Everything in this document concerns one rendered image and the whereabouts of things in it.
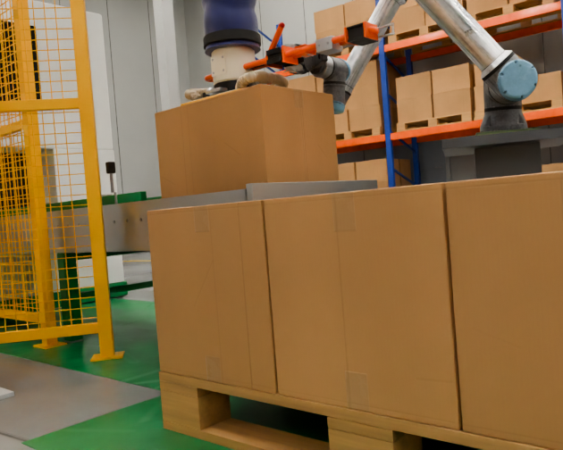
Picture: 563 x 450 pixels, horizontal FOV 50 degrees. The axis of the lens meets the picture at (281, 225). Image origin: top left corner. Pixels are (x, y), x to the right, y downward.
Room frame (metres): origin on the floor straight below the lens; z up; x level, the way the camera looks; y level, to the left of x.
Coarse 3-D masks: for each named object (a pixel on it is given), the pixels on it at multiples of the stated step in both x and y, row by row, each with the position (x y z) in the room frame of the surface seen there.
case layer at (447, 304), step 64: (384, 192) 1.04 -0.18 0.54; (448, 192) 0.96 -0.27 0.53; (512, 192) 0.89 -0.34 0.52; (192, 256) 1.39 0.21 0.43; (256, 256) 1.25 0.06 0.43; (320, 256) 1.14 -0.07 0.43; (384, 256) 1.04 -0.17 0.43; (448, 256) 0.97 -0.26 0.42; (512, 256) 0.89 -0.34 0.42; (192, 320) 1.40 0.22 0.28; (256, 320) 1.26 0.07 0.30; (320, 320) 1.14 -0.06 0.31; (384, 320) 1.05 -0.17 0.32; (448, 320) 0.97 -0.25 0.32; (512, 320) 0.90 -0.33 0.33; (256, 384) 1.27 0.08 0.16; (320, 384) 1.15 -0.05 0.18; (384, 384) 1.06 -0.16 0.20; (448, 384) 0.97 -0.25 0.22; (512, 384) 0.90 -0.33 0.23
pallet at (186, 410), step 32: (160, 384) 1.50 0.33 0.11; (192, 384) 1.41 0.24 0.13; (224, 384) 1.34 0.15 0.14; (192, 416) 1.42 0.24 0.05; (224, 416) 1.46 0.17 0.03; (352, 416) 1.10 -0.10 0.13; (384, 416) 1.06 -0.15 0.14; (256, 448) 1.28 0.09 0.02; (288, 448) 1.25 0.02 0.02; (320, 448) 1.24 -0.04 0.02; (352, 448) 1.11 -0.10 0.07; (384, 448) 1.06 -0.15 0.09; (416, 448) 1.10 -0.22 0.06; (480, 448) 0.94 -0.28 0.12; (512, 448) 0.90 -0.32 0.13; (544, 448) 0.87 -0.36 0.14
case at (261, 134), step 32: (224, 96) 2.17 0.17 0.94; (256, 96) 2.06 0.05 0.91; (288, 96) 2.15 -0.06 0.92; (320, 96) 2.28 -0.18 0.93; (160, 128) 2.43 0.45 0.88; (192, 128) 2.30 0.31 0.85; (224, 128) 2.18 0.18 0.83; (256, 128) 2.07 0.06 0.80; (288, 128) 2.14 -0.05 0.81; (320, 128) 2.27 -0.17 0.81; (160, 160) 2.44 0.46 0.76; (192, 160) 2.31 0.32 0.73; (224, 160) 2.19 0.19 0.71; (256, 160) 2.08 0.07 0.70; (288, 160) 2.13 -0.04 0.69; (320, 160) 2.26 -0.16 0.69; (192, 192) 2.32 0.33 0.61
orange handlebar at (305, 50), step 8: (376, 32) 1.97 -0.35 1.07; (336, 40) 2.04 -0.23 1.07; (296, 48) 2.16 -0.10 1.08; (304, 48) 2.13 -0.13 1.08; (312, 48) 2.11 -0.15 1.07; (288, 56) 2.19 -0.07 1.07; (296, 56) 2.21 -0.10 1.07; (304, 56) 2.19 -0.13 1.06; (248, 64) 2.31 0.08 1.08; (256, 64) 2.29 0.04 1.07; (208, 80) 2.49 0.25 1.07
